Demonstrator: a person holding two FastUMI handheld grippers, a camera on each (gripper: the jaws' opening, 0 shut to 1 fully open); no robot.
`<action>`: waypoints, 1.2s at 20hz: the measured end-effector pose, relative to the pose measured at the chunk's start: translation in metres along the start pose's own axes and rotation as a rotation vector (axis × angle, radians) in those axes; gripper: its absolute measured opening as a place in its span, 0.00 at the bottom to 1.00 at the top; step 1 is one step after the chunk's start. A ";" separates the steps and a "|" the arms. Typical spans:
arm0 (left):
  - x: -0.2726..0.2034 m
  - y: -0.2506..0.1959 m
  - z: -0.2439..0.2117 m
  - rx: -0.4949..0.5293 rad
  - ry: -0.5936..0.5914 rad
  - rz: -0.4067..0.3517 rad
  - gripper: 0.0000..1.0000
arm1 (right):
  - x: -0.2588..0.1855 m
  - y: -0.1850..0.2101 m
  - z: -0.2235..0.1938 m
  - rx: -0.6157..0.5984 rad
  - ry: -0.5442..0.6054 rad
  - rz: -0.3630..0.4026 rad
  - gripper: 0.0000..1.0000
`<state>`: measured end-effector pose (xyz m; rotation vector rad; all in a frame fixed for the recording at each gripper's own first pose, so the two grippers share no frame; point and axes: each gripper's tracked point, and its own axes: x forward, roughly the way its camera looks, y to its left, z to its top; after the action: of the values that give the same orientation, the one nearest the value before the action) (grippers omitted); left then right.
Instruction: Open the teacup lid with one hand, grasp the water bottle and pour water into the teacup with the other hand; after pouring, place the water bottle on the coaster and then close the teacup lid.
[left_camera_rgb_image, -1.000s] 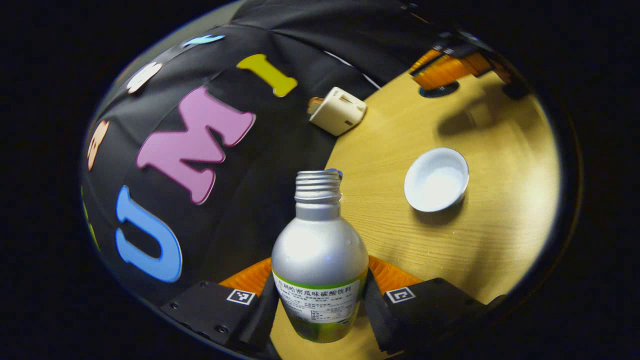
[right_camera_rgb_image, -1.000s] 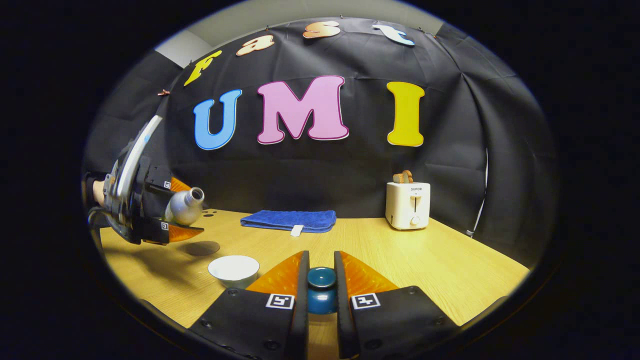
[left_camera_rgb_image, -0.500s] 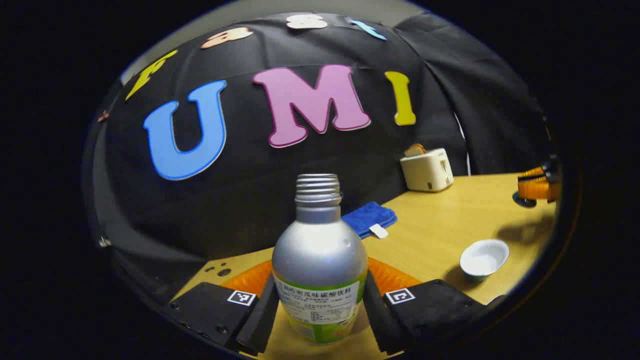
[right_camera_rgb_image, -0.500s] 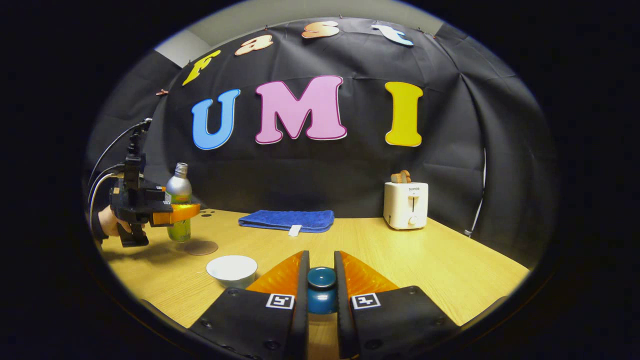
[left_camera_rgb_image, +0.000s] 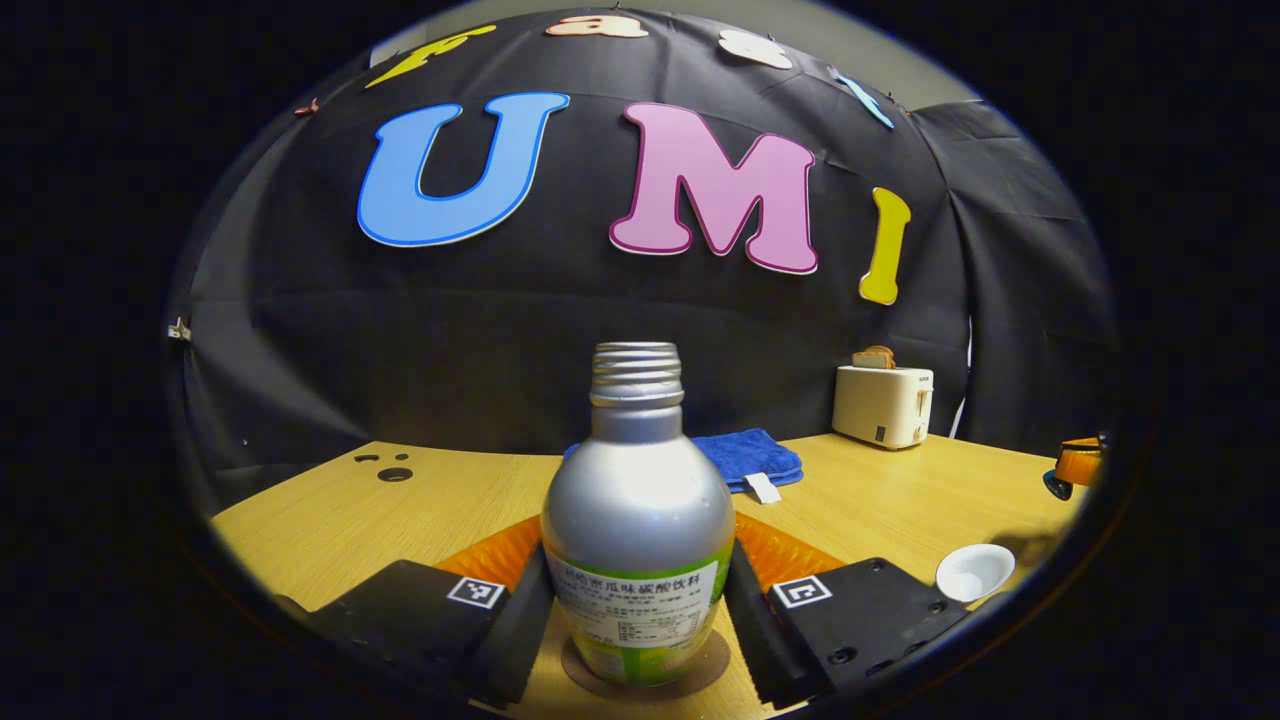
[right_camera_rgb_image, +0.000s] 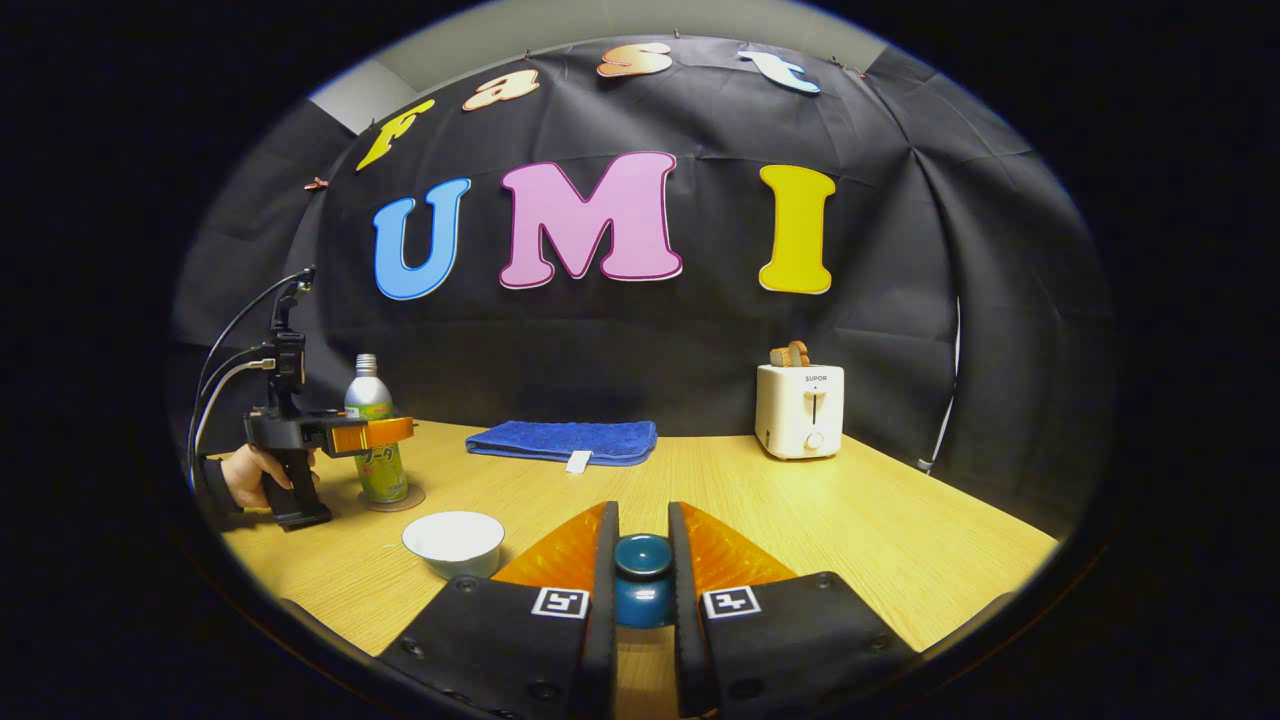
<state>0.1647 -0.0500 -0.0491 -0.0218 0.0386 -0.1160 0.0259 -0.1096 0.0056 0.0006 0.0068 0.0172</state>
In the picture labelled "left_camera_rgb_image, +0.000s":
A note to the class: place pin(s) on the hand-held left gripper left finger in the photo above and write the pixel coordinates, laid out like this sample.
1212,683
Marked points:
515,640

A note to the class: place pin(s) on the silver metal clip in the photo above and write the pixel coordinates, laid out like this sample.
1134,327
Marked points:
180,328

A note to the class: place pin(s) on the cream toaster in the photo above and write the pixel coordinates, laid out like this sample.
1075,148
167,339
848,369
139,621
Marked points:
885,405

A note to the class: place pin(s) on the bread slice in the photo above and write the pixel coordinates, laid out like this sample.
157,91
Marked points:
873,358

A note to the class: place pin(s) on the teal teacup lid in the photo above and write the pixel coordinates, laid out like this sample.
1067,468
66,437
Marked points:
1058,487

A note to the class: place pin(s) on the folded blue towel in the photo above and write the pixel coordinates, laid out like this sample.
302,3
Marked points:
760,455

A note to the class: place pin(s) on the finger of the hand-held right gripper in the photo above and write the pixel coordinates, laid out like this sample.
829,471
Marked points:
1082,462

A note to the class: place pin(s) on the black backdrop cloth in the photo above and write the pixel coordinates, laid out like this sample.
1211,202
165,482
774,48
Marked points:
500,320

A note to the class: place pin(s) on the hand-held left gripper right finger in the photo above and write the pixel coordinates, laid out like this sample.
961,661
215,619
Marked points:
760,650

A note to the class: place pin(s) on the copper metal clip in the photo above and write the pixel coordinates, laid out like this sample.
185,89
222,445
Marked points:
305,106

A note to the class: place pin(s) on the teal teacup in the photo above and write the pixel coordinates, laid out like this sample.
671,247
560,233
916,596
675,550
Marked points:
972,572

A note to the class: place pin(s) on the silver green label water bottle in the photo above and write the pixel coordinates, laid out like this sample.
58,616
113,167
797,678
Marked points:
638,500

